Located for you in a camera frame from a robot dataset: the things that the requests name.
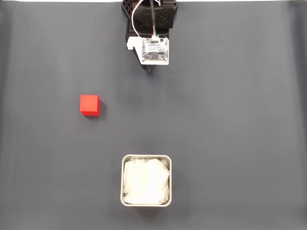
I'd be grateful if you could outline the white cloth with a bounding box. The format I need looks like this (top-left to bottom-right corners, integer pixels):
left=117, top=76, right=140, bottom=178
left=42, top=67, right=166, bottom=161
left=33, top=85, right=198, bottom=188
left=122, top=157, right=170, bottom=206

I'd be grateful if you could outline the white square box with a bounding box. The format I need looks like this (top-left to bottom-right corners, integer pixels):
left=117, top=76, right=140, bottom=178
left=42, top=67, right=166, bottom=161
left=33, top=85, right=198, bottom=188
left=120, top=154, right=172, bottom=207

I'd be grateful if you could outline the red cube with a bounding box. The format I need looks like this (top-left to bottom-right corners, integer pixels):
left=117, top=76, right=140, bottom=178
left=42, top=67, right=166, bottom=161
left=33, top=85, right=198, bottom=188
left=79, top=94, right=101, bottom=116

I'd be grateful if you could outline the black camera cable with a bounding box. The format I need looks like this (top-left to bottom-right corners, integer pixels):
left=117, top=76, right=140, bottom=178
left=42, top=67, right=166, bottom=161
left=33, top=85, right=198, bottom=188
left=149, top=0, right=158, bottom=38

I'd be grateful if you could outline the camera board on white mount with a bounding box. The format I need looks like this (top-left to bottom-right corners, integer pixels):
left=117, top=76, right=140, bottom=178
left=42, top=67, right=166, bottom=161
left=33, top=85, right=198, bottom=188
left=126, top=36, right=170, bottom=66

